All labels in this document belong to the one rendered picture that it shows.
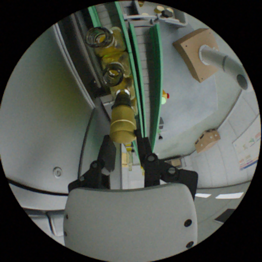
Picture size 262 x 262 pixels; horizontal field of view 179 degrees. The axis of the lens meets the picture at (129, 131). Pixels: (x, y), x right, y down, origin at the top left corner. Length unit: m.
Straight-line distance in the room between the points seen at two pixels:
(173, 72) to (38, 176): 0.67
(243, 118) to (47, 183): 3.92
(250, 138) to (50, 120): 3.89
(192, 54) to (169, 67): 0.17
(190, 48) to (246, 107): 3.37
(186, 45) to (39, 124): 0.57
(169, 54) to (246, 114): 3.44
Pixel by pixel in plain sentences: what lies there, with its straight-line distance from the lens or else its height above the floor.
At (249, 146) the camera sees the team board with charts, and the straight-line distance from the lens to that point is 3.82.
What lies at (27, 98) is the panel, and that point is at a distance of 0.17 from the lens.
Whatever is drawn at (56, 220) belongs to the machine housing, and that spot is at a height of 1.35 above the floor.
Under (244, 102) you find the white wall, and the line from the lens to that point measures 3.76.
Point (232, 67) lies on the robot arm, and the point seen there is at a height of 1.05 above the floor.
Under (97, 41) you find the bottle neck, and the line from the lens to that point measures 0.15.
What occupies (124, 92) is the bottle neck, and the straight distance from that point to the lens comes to 0.16.
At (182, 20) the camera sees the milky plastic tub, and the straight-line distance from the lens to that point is 0.56.
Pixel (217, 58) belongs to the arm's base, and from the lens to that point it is 0.49.
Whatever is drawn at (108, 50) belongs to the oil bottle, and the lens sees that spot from 0.16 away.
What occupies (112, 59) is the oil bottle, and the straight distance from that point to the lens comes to 0.16.
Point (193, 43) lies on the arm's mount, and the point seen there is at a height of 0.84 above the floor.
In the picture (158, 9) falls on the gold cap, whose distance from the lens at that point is 0.53.
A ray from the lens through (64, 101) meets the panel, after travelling 0.21.
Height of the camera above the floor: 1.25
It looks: 35 degrees down
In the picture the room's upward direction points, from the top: 177 degrees clockwise
